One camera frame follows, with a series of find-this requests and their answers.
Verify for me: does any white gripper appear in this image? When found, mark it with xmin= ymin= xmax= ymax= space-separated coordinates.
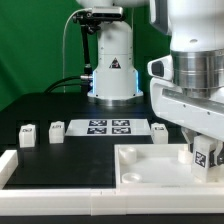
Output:
xmin=150 ymin=78 xmax=224 ymax=166

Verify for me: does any white square tabletop part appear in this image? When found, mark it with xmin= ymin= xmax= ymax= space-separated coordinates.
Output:
xmin=114 ymin=144 xmax=224 ymax=187

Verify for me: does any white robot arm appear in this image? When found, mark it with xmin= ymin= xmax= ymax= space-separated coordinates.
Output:
xmin=76 ymin=0 xmax=224 ymax=142

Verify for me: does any white U-shaped fence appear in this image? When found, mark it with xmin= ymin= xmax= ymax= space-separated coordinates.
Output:
xmin=0 ymin=150 xmax=224 ymax=216

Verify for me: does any white tag sheet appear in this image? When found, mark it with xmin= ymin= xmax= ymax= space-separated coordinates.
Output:
xmin=66 ymin=119 xmax=151 ymax=136

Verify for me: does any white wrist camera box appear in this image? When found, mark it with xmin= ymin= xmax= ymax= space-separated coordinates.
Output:
xmin=147 ymin=55 xmax=174 ymax=81

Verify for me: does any black cables bundle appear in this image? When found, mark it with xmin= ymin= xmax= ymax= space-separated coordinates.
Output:
xmin=44 ymin=75 xmax=94 ymax=94

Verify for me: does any black camera on stand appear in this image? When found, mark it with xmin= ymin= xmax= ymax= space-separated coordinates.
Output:
xmin=72 ymin=6 xmax=124 ymax=76

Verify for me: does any white cable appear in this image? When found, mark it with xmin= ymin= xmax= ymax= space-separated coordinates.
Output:
xmin=62 ymin=8 xmax=88 ymax=94

